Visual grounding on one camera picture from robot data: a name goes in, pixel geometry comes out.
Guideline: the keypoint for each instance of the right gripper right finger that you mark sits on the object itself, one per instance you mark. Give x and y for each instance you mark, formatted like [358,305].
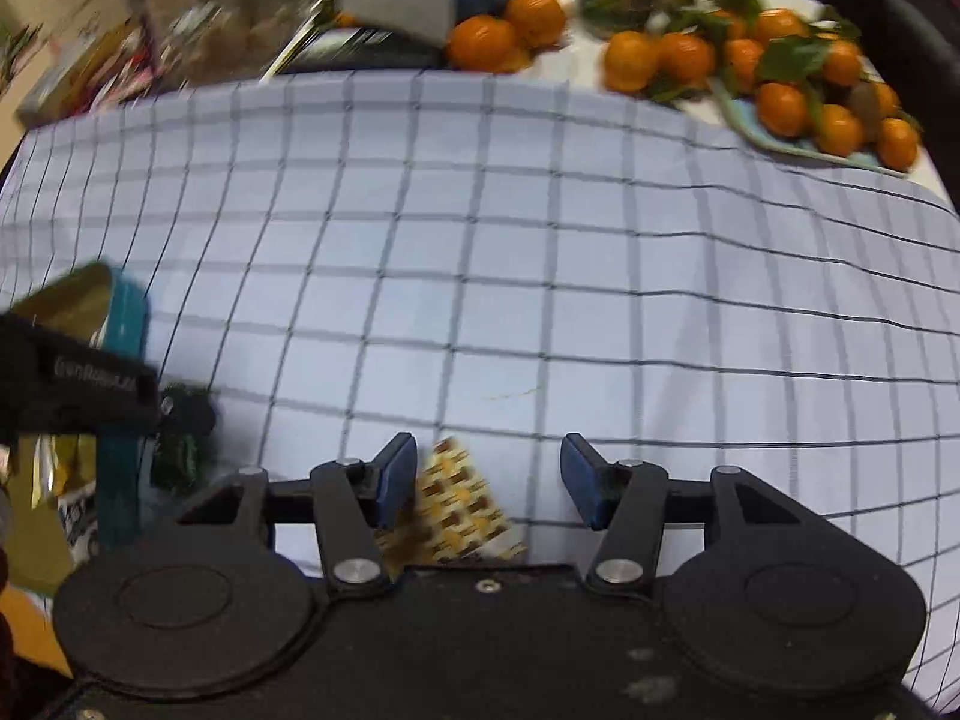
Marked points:
[626,504]

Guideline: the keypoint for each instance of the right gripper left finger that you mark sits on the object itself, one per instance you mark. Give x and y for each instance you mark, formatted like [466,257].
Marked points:
[354,501]

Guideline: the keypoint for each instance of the brown patterned snack packet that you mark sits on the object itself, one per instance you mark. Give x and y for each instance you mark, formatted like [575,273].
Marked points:
[451,518]

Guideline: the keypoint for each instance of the small green candy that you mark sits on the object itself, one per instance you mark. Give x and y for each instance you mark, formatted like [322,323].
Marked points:
[183,449]

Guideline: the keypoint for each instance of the gold teal tin tray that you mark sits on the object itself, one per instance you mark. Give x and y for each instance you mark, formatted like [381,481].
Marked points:
[73,474]

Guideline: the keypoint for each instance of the blue checked tablecloth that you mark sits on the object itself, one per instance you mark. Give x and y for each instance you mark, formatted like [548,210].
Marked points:
[342,257]

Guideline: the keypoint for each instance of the glass storage jar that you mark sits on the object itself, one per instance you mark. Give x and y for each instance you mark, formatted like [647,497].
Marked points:
[217,7]

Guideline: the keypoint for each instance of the light blue fruit plate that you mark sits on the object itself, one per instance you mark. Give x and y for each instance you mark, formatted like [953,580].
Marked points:
[741,115]

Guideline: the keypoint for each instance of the loose mandarin by jar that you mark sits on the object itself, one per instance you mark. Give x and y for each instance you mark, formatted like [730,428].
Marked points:
[630,61]

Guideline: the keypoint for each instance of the loose mandarin near plate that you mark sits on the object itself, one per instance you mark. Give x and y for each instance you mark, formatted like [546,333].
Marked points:
[686,58]

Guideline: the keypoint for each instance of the mandarin pile on plate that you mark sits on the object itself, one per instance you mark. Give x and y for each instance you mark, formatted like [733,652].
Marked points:
[809,78]

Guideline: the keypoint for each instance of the loose mandarin front left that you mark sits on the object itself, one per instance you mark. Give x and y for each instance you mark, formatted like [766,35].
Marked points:
[487,45]

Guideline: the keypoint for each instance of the loose mandarin by tissue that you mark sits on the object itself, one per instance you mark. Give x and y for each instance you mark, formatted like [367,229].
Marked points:
[540,23]

